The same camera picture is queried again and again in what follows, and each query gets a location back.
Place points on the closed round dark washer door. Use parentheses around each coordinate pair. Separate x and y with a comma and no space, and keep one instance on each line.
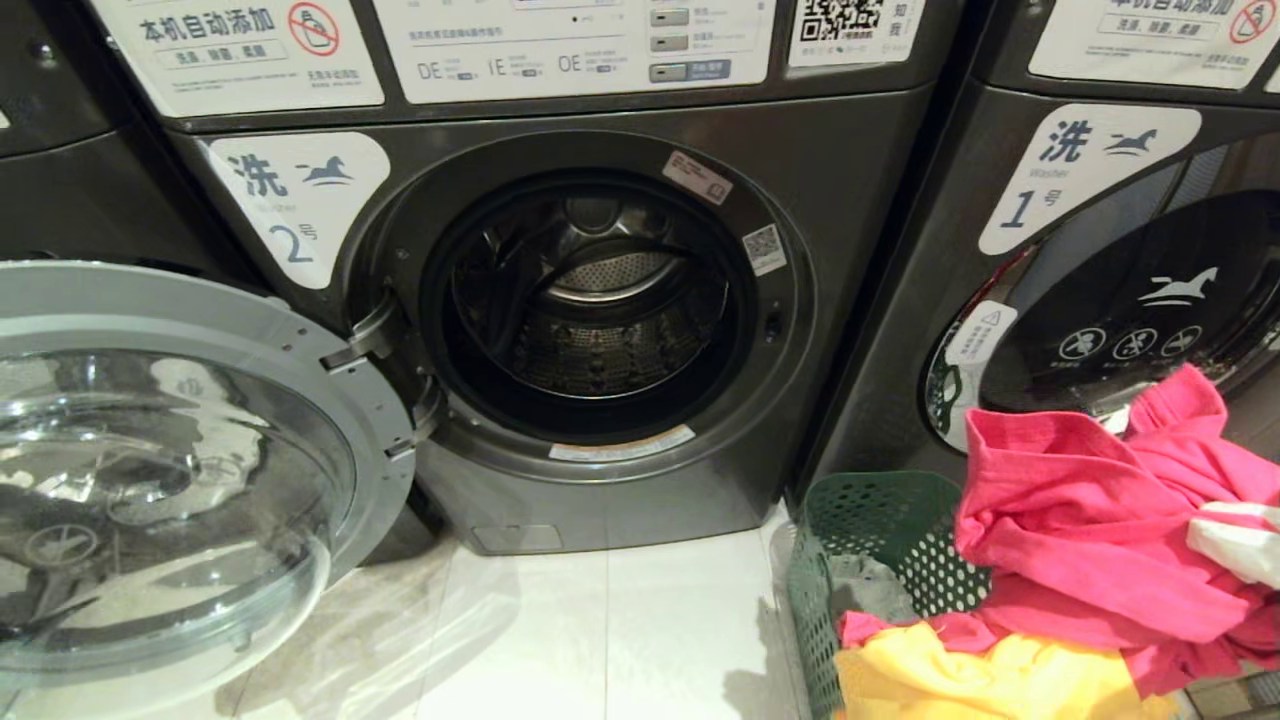
(1130,300)

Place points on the pink garment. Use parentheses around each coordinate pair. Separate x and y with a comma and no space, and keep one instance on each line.
(1080,520)

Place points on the green perforated plastic laundry basket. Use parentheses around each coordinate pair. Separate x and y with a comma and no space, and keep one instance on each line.
(880,530)

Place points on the white garment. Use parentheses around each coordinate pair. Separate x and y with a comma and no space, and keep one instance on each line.
(1240,540)

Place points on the dark grey front-load washing machine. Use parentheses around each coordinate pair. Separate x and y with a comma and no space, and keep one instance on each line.
(940,330)
(840,300)
(80,180)

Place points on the open round glass washer door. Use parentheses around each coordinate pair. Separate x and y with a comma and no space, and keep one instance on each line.
(180,470)

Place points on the grey garment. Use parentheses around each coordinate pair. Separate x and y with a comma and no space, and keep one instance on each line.
(868,585)

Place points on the yellow garment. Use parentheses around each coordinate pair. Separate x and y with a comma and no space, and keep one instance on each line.
(980,680)

